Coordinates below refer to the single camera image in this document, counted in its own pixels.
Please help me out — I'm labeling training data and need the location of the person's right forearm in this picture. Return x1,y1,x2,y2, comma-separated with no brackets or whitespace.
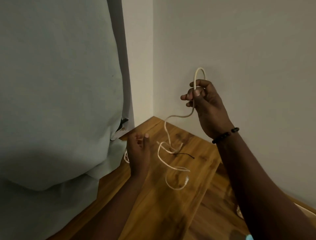
214,131,316,240

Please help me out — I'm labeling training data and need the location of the black bead bracelet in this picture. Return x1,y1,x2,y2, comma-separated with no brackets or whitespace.
211,127,240,145

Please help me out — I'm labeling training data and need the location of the person's right hand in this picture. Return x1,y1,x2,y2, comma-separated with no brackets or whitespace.
180,79,234,140

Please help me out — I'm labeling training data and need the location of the white cable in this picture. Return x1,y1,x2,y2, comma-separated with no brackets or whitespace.
123,67,207,191

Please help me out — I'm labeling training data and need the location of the person's left hand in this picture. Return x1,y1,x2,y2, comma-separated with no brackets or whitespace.
126,132,151,179

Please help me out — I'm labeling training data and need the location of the black twist tie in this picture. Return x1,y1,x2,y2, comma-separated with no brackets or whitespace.
173,152,195,159

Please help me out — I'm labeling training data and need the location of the grey-green bed sheet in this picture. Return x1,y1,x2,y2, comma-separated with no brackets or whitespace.
0,135,128,240

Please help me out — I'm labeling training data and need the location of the person's left forearm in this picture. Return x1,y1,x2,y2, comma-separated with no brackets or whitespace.
74,173,148,240

